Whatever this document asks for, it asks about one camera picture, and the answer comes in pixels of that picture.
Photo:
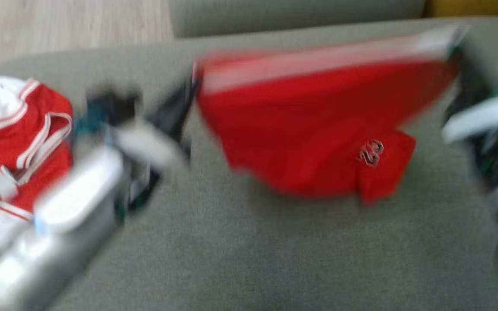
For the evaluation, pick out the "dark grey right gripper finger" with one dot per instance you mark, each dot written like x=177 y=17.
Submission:
x=474 y=82

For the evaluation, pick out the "white and dark left gripper body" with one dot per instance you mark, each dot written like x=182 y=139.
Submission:
x=145 y=147

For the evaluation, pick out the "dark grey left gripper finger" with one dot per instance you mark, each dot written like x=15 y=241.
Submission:
x=175 y=112

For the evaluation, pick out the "white and dark right gripper body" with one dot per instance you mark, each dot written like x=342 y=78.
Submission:
x=486 y=119

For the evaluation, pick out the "red shorts with white stripe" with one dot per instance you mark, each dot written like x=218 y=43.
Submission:
x=301 y=129

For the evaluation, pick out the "red and white jersey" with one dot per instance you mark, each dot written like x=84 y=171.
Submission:
x=11 y=138

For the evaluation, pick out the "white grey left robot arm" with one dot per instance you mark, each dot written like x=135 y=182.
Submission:
x=59 y=224

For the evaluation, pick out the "small grey sofa cushion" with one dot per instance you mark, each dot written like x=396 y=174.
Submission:
x=296 y=15

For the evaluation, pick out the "large grey ottoman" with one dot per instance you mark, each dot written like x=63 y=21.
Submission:
x=275 y=250

